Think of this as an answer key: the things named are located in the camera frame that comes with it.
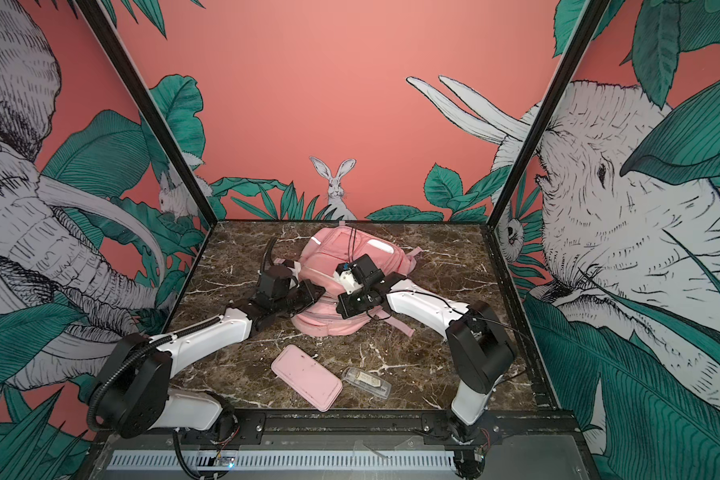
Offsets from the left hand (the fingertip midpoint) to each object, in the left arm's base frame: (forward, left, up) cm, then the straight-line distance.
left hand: (330, 285), depth 84 cm
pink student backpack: (+17, +4, -8) cm, 19 cm away
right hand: (-5, -2, -3) cm, 6 cm away
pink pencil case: (-21, +7, -13) cm, 26 cm away
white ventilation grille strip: (-40, +10, -15) cm, 43 cm away
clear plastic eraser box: (-23, -10, -13) cm, 29 cm away
